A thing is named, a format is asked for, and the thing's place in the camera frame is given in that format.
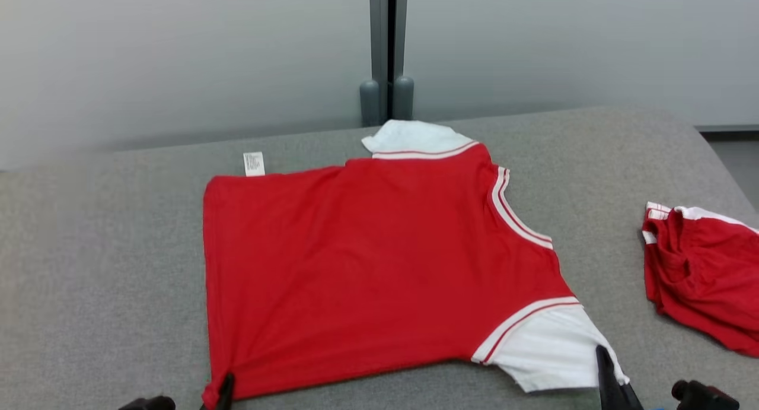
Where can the grey partition post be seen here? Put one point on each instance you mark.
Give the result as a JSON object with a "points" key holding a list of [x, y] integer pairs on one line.
{"points": [[378, 42]]}

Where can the red and white polo shirt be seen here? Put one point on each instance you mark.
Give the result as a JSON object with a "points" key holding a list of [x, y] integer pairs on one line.
{"points": [[356, 267]]}

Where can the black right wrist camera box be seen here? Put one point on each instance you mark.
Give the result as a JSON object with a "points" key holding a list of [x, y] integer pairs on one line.
{"points": [[705, 397]]}

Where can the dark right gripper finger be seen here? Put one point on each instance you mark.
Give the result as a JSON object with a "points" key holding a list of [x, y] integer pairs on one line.
{"points": [[614, 392]]}

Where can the red shorts with white trim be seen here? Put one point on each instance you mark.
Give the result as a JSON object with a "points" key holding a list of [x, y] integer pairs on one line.
{"points": [[705, 279]]}

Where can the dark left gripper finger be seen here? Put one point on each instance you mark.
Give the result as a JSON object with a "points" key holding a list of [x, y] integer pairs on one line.
{"points": [[225, 395]]}

